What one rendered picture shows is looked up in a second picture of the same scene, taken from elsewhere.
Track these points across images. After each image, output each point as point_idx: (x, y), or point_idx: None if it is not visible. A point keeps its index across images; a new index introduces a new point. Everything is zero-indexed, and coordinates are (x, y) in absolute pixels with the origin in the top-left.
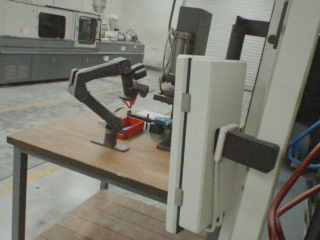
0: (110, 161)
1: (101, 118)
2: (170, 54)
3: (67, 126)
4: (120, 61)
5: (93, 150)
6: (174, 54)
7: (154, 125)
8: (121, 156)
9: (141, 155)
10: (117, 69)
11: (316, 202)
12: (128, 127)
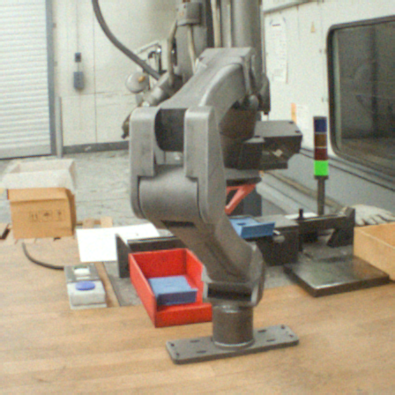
0: (345, 380)
1: (216, 271)
2: (191, 44)
3: (23, 352)
4: (247, 54)
5: (242, 381)
6: (234, 35)
7: None
8: (325, 354)
9: (339, 327)
10: (246, 83)
11: None
12: (153, 283)
